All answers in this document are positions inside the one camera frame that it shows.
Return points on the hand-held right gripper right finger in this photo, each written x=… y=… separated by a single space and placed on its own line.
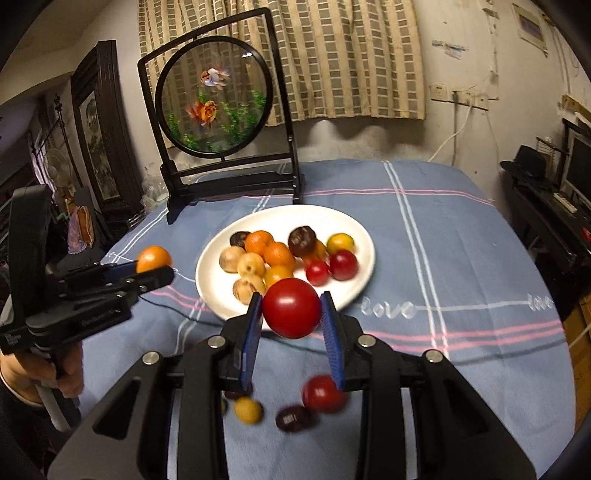
x=333 y=341

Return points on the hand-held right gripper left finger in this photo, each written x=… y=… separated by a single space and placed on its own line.
x=251 y=341

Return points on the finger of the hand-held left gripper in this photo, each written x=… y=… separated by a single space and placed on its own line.
x=117 y=270
x=152 y=279

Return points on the oval orange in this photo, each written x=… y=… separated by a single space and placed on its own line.
x=153 y=258

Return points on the tan round fruit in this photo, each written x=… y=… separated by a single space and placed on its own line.
x=251 y=264
x=247 y=290

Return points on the large red plum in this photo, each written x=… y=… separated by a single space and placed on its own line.
x=292 y=308

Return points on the small red fruit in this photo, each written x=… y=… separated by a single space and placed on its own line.
x=323 y=393
x=317 y=272

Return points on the small orange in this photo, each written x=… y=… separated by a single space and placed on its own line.
x=277 y=274

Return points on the dark brown mangosteen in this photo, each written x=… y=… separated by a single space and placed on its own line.
x=302 y=240

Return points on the white oval plate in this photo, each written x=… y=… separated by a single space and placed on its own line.
x=286 y=219

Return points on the person's left forearm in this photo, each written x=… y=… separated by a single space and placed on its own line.
x=18 y=438

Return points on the person's left hand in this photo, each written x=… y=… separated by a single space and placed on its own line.
x=32 y=374

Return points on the colourful cloth bundle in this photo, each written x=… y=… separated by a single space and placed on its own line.
x=81 y=228

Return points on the small dark fruit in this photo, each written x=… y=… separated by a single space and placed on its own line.
x=235 y=395

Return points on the small yellow-green fruit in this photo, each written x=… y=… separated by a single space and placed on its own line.
x=248 y=410

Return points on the small tan fruit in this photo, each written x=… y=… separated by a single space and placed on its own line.
x=231 y=259

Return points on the dark purple plum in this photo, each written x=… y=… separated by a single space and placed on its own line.
x=295 y=418

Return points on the dark brown round fruit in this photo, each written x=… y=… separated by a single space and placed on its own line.
x=240 y=238

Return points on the yellow round fruit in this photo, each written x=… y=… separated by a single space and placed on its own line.
x=340 y=242

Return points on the white standing fan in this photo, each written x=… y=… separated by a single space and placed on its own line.
x=56 y=166

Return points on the blue plaid tablecloth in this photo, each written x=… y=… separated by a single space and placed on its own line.
x=438 y=258

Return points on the black framed painting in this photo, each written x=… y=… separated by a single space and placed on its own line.
x=94 y=129

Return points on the black framed goldfish screen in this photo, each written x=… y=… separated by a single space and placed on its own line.
x=212 y=92

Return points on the black computer desk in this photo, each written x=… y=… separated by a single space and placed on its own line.
x=545 y=221

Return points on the black hat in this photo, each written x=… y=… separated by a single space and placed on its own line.
x=528 y=161

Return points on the grey remote control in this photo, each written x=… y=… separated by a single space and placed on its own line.
x=565 y=203

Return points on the beige checked curtain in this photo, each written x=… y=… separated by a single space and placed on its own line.
x=346 y=60

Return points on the computer monitor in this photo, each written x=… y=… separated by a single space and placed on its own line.
x=579 y=170

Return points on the white wall socket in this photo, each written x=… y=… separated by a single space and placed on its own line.
x=470 y=99
x=438 y=91

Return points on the wall tape strip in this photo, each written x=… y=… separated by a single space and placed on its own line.
x=448 y=48

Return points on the small framed wall picture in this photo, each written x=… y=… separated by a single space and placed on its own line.
x=531 y=26

